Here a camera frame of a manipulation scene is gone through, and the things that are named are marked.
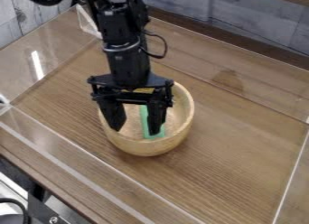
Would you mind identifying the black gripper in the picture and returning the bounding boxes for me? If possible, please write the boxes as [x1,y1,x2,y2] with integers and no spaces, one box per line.
[87,42,174,135]

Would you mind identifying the green rectangular block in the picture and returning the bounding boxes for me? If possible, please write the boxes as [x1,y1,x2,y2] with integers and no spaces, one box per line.
[139,105,166,140]

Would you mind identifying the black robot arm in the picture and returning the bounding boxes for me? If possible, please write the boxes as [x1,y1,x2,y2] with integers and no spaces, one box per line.
[84,0,174,135]

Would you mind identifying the round wooden bowl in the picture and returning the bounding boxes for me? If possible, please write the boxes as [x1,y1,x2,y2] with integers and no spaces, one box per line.
[98,82,194,156]

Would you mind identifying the clear acrylic corner bracket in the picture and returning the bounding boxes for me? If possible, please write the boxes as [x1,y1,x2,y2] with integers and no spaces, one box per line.
[76,5,103,39]

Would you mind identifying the black metal table frame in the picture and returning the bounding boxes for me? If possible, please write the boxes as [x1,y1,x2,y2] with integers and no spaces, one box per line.
[0,156,90,224]

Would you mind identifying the black cable lower left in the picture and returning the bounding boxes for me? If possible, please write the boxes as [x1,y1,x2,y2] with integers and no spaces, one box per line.
[0,199,35,224]

